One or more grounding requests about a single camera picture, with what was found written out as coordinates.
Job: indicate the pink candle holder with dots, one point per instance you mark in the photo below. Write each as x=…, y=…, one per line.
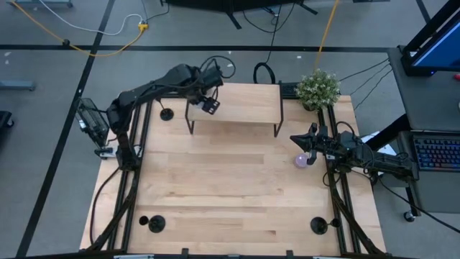
x=300, y=160

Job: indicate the white paper sheet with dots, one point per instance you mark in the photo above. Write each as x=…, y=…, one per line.
x=384, y=148

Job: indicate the black clamp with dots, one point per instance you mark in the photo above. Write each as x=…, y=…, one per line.
x=289, y=253
x=184, y=252

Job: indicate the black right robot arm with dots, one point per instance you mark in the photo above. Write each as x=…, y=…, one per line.
x=377, y=160

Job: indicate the backlit black keyboard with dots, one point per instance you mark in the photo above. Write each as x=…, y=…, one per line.
x=436, y=153

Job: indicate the grey computer desk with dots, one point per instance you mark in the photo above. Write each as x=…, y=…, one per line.
x=427, y=104

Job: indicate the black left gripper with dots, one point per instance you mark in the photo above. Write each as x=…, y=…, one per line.
x=201, y=94

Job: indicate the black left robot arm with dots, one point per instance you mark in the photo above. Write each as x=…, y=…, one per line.
x=151, y=88

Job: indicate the potted green plant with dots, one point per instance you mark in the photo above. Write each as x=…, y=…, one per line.
x=318, y=90

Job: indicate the wooden shelf with black legs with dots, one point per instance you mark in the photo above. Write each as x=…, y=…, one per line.
x=248, y=102

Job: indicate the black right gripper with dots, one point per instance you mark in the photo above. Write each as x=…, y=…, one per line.
x=323, y=144

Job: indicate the computer monitor on black stand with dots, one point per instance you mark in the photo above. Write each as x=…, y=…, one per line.
x=442, y=46

